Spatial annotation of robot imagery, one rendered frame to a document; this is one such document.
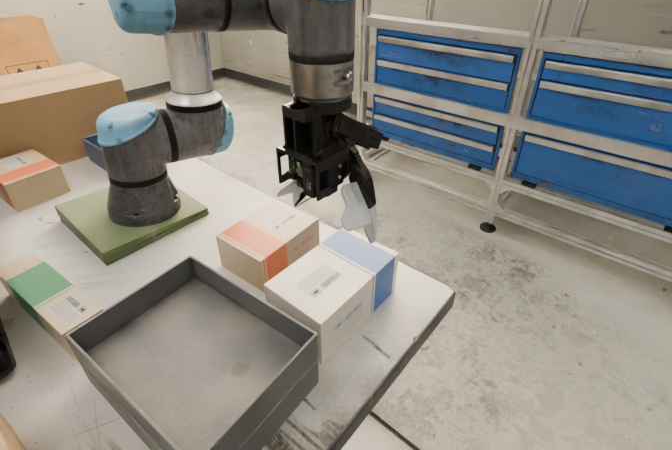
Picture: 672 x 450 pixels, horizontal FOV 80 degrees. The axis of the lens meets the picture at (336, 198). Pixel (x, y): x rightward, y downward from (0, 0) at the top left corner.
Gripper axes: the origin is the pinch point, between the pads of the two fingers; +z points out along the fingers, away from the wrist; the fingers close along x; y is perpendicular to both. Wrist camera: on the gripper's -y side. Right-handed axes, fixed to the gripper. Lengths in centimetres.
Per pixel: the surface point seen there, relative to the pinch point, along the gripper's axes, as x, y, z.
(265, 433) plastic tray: 8.0, 22.9, 15.9
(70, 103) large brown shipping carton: -94, 2, 2
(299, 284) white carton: -1.8, 6.4, 9.3
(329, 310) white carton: 5.2, 7.4, 9.3
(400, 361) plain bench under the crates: 14.6, 1.9, 18.5
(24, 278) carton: -41, 33, 12
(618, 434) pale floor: 56, -65, 89
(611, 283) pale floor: 42, -135, 89
